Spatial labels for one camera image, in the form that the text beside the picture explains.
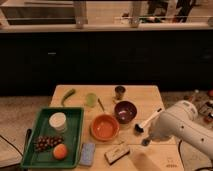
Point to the orange bowl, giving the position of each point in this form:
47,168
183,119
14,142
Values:
104,127

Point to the bunch of dark grapes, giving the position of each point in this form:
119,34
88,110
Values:
43,143

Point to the white round container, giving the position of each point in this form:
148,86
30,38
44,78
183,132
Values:
58,121

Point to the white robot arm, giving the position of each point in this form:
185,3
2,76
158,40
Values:
178,121

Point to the wooden block eraser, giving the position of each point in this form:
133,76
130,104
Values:
116,153

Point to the blue sponge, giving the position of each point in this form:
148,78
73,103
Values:
87,154

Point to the orange fruit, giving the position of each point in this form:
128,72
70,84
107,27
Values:
60,151

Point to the green chili pepper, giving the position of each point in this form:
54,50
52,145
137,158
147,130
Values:
67,94

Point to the wooden handled spoon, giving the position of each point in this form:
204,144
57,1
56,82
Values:
101,105

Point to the purple bowl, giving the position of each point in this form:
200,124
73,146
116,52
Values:
125,112

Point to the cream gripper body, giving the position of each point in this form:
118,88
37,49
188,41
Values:
146,141

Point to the light green cup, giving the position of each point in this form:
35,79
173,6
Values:
91,99

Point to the small metal cup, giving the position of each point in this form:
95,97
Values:
119,92

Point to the green plastic tray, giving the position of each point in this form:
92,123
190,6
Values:
72,138

